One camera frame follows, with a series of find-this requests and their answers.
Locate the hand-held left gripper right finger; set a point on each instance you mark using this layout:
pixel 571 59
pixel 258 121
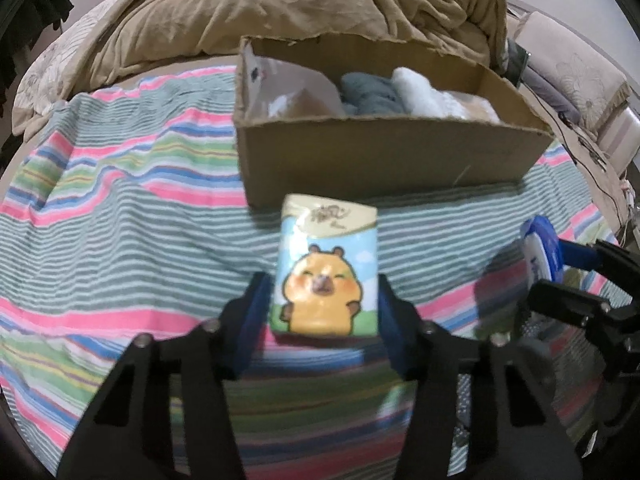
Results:
pixel 389 310

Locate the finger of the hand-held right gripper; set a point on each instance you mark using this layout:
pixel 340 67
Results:
pixel 565 300
pixel 575 255

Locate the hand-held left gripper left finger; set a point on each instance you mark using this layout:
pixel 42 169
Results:
pixel 255 305

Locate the blue and white packet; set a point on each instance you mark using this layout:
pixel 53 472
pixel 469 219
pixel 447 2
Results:
pixel 541 250

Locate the cartoon bear tissue pack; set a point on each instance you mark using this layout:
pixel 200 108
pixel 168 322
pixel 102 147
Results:
pixel 322 270

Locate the cardboard box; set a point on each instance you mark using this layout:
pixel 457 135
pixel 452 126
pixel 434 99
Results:
pixel 380 145

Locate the striped blanket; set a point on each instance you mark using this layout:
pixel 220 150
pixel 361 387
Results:
pixel 125 220

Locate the beige embroidered cushion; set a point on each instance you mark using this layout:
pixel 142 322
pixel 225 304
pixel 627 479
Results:
pixel 575 67

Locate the white fluffy cloth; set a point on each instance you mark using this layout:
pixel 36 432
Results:
pixel 430 92

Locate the white plastic bag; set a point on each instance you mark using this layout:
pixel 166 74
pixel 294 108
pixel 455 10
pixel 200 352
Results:
pixel 295 90

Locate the grey-blue cloth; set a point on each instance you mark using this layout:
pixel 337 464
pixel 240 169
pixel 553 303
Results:
pixel 367 91

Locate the tan duvet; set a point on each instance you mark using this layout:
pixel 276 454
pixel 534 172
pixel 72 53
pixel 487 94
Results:
pixel 280 5

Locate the floral bed sheet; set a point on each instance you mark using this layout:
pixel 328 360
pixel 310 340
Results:
pixel 55 55

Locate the dark hanging clothes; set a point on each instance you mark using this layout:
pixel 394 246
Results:
pixel 30 15

